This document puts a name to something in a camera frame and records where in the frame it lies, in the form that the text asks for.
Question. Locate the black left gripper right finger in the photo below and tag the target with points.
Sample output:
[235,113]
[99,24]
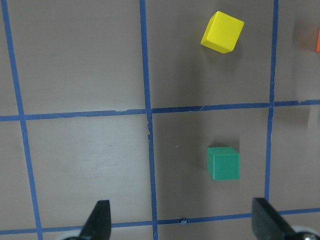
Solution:
[267,223]

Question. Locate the green wooden cube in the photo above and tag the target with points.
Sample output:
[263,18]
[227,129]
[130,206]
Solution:
[223,163]

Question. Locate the orange wooden cube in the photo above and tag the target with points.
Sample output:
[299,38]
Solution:
[317,48]

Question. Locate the yellow wooden cube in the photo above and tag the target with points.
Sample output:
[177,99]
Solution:
[222,33]

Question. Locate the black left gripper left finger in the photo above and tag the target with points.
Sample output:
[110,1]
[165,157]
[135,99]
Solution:
[99,225]

